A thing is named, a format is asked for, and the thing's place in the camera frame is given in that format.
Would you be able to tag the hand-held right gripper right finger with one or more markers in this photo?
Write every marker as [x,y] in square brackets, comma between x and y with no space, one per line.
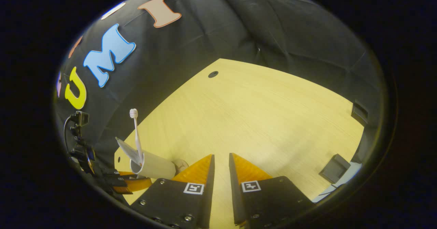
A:
[235,201]

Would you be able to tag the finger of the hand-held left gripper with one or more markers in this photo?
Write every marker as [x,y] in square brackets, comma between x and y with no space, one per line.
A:
[124,173]
[136,184]

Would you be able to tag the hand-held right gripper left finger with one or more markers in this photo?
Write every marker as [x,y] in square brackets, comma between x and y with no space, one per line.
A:
[208,201]

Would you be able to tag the white toothpaste tube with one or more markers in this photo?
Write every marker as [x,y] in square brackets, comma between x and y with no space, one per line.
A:
[128,150]

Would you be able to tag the white cup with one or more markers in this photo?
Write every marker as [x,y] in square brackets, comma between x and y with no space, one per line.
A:
[157,167]

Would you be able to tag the white toothbrush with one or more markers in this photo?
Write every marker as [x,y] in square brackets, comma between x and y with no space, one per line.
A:
[136,133]

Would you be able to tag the round cork coaster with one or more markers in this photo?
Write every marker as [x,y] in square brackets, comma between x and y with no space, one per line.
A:
[181,165]

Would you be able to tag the wooden desktop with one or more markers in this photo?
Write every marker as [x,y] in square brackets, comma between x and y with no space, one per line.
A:
[259,119]

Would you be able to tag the dark grey box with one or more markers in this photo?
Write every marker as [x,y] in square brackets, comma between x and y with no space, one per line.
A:
[360,112]
[336,168]

